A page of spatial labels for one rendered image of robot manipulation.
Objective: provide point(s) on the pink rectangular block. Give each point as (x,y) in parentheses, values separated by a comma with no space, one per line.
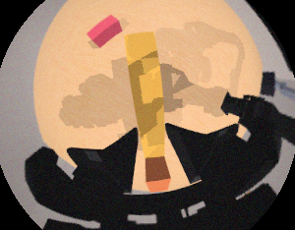
(105,30)

